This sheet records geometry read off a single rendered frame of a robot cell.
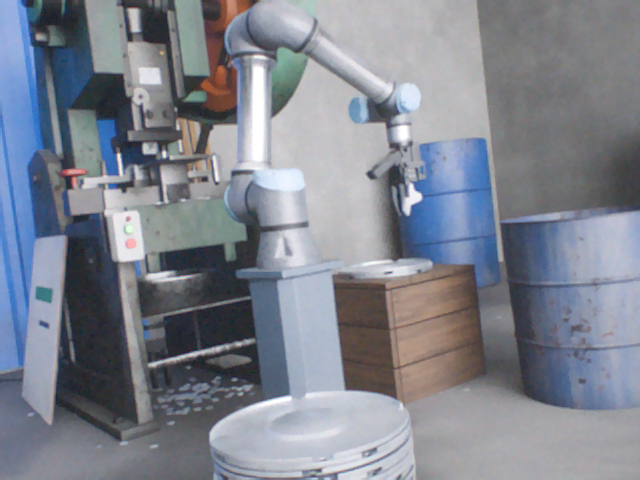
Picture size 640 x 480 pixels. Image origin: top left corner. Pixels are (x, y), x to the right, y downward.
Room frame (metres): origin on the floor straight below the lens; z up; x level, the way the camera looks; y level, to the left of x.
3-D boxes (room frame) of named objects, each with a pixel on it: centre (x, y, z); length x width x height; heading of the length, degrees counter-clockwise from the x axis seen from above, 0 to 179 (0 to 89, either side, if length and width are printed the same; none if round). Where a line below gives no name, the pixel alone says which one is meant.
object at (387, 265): (2.06, -0.21, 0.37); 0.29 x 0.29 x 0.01
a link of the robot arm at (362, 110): (1.86, -0.21, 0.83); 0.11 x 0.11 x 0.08; 32
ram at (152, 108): (2.19, 0.49, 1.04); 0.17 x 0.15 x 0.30; 37
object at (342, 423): (0.95, 0.04, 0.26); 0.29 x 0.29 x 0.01
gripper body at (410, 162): (1.93, -0.29, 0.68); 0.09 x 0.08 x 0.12; 111
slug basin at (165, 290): (2.22, 0.52, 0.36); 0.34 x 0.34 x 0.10
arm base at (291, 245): (1.55, 0.06, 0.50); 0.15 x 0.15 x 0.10
